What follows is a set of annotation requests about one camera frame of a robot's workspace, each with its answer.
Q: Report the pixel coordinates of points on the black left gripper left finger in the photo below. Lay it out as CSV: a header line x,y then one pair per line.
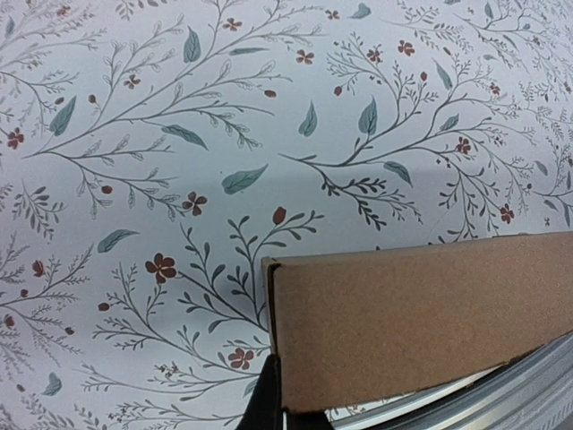
x,y
264,410

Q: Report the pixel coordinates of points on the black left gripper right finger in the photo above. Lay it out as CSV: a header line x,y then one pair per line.
x,y
308,421

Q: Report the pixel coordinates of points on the brown cardboard box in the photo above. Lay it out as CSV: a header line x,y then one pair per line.
x,y
354,328

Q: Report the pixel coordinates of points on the floral patterned table mat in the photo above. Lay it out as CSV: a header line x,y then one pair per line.
x,y
154,152

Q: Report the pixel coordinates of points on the aluminium front rail frame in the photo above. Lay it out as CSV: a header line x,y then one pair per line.
x,y
535,392

